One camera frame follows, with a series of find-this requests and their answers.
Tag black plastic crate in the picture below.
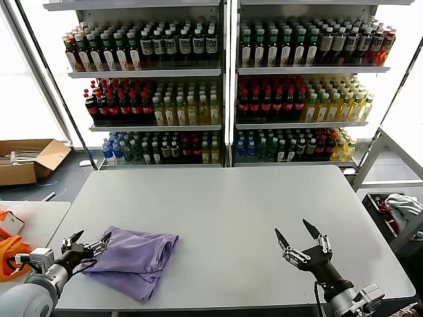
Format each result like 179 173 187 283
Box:
362 192 423 245

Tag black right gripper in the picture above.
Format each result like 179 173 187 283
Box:
275 218 353 297

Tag red drink bottle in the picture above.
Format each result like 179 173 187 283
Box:
381 28 397 65

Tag purple t-shirt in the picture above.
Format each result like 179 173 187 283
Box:
74 225 180 303

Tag white packing strips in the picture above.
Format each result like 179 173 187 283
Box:
0 148 46 164

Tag red garment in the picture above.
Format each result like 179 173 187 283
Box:
376 196 399 234

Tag dark tea bottle green band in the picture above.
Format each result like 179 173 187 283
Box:
240 28 254 68
87 32 102 72
266 28 280 67
75 34 90 72
127 31 142 71
114 32 129 71
100 32 116 71
293 28 307 67
280 28 293 67
253 28 267 68
305 28 319 66

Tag orange fabric bag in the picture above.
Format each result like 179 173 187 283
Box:
0 227 43 282

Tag reddish tea bottle white label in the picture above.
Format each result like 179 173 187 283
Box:
65 32 77 73

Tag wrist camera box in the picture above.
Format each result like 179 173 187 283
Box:
352 283 386 313
15 247 56 271

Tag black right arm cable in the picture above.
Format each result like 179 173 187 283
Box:
313 280 327 317

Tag white crumpled garment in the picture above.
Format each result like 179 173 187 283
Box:
385 194 423 232

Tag dark bottle beige label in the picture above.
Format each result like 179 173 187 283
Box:
319 26 334 65
332 27 346 65

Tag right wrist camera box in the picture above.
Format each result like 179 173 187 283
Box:
352 283 386 313

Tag open cardboard box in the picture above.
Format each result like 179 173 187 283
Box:
0 138 73 186

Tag grey metal frame cart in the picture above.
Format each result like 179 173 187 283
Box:
352 124 423 255

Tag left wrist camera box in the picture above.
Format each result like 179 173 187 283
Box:
15 247 56 271

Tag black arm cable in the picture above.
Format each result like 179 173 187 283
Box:
76 258 98 275
313 280 327 317

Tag grey metal shelf unit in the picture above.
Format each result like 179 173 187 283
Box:
231 0 393 169
42 0 229 171

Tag dark bottle white square label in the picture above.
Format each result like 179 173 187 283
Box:
164 29 178 63
205 28 219 62
369 28 385 64
153 30 166 63
346 27 360 64
178 29 192 62
140 30 155 63
358 28 373 64
191 28 205 62

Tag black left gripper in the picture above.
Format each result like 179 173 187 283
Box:
54 230 112 271

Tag white and orange carton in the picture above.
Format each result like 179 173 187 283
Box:
0 210 26 234

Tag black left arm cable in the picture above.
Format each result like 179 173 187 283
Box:
76 258 98 275

